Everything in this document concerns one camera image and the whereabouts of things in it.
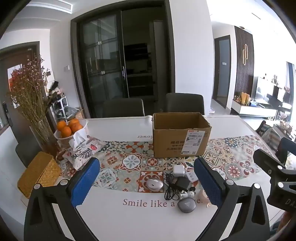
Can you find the patterned tablecloth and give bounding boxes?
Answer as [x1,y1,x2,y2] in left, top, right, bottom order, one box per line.
[14,115,287,241]

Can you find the dark sliding glass door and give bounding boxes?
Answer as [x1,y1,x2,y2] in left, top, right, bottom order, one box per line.
[70,1,176,118]

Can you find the grey earbud case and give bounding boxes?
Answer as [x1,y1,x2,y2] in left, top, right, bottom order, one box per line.
[177,197,194,212]

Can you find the plush toys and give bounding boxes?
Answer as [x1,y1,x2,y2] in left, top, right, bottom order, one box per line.
[47,81,64,100]

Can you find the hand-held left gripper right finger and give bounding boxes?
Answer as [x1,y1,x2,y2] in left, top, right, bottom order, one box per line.
[187,157,271,241]

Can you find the brown cardboard box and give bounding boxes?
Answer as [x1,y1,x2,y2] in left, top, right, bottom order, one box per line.
[152,112,212,158]

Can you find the person's right forearm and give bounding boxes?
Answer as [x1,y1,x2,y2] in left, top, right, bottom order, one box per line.
[276,210,292,232]

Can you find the white shoe rack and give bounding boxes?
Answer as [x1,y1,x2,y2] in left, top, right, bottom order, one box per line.
[50,96,69,118]

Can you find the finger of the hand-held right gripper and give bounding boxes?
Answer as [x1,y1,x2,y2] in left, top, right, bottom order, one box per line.
[253,149,287,174]

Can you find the black tangled cable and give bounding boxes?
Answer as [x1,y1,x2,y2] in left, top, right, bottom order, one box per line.
[162,173,183,201]

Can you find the white television cabinet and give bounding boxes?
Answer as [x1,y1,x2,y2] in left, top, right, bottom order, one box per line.
[231,100,278,117]

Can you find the floral tissue pouch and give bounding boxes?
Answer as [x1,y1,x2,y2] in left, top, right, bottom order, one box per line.
[62,137,109,171]

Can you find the dark slatted wall panel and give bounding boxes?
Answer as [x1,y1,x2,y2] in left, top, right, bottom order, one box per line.
[233,25,255,102]

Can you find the glass vase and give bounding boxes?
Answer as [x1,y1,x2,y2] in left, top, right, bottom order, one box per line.
[30,119,61,156]

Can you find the brown wooden door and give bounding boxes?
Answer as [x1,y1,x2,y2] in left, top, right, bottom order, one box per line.
[0,42,41,139]

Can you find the white oval earbud case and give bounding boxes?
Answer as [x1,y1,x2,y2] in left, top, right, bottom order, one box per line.
[145,178,163,192]

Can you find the dark hallway door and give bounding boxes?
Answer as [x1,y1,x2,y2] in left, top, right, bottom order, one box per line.
[213,35,232,109]

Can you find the white charger cube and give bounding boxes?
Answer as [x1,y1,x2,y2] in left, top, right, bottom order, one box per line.
[173,164,185,178]

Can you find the white fruit basket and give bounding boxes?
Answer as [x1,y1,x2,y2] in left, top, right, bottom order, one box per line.
[54,119,89,147]

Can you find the black power adapter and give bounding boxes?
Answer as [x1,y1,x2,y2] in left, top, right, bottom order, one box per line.
[174,177,192,192]

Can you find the television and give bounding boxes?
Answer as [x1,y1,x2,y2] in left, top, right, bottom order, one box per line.
[254,76,285,105]

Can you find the dried flower bouquet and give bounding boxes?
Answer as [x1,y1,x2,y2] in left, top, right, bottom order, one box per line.
[8,54,58,126]

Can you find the yellow woven box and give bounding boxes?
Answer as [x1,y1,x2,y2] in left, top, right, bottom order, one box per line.
[17,152,62,198]

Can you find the dark dining chair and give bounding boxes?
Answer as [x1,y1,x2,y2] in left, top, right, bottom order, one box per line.
[166,93,205,115]
[102,98,145,118]
[15,137,42,167]
[276,137,296,164]

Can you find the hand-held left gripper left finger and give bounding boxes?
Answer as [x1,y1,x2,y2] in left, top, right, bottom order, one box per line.
[24,157,109,241]

